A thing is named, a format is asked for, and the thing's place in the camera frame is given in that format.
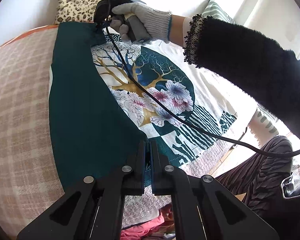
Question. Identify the right gloved hand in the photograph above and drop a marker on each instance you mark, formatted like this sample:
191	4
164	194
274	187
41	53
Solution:
157	23

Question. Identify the green white printed t-shirt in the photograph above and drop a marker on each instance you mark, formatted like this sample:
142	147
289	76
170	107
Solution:
106	96

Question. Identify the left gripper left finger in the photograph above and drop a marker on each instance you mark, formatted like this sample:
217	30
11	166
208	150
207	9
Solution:
92	208

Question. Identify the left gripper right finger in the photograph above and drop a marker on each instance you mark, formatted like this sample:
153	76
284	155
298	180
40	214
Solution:
202	207

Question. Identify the right forearm black sleeve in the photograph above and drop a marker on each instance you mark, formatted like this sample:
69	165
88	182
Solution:
256	64

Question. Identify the green white striped pillow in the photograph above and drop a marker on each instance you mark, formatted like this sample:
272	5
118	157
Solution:
214	10

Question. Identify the pink plaid bed blanket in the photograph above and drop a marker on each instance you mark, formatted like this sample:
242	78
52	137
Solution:
29	182

